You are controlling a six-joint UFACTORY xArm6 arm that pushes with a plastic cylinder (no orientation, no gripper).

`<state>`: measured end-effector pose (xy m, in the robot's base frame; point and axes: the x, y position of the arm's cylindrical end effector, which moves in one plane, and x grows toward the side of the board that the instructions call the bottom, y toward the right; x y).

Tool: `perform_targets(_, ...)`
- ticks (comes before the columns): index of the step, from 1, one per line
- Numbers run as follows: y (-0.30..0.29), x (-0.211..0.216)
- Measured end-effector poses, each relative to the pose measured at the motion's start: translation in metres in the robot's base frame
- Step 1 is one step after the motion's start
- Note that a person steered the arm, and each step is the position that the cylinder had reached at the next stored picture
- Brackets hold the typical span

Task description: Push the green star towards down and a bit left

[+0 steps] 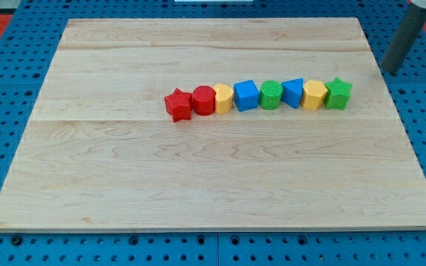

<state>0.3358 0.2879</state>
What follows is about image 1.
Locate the blue cube block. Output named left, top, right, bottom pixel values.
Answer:
left=234, top=80, right=260, bottom=112

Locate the red star block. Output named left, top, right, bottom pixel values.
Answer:
left=164, top=88, right=193, bottom=123

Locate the red cylinder block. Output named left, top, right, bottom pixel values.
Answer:
left=192, top=86, right=216, bottom=116

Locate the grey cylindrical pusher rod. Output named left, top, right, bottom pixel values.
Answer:
left=380, top=2, right=426, bottom=72

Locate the yellow heart block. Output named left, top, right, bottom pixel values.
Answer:
left=213, top=83, right=234, bottom=115

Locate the green cylinder block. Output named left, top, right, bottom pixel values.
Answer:
left=260, top=80, right=283, bottom=110

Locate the green star block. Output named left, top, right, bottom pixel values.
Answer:
left=324, top=77, right=353, bottom=110

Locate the blue triangle block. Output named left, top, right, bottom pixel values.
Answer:
left=281, top=78, right=303, bottom=109

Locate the wooden board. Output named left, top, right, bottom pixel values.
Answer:
left=0, top=18, right=426, bottom=233

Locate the yellow hexagon block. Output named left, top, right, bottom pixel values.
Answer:
left=300, top=80, right=328, bottom=110

